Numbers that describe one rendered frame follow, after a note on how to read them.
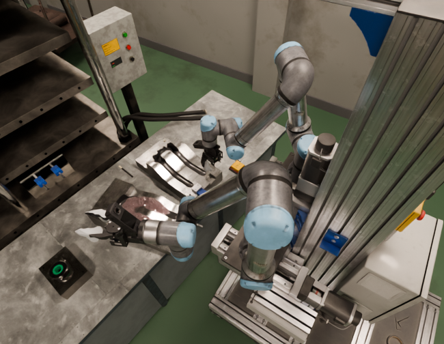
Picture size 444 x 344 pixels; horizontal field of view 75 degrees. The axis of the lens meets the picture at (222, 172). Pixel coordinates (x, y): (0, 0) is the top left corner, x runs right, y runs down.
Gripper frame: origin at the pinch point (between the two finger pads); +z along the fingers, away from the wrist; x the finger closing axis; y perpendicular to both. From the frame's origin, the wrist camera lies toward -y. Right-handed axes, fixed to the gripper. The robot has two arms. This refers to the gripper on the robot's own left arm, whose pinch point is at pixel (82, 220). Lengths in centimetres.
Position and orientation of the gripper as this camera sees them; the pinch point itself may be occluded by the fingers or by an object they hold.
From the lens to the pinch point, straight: 102.5
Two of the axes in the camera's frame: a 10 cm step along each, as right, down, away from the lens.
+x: 1.2, -7.1, 7.0
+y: 0.1, 7.0, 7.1
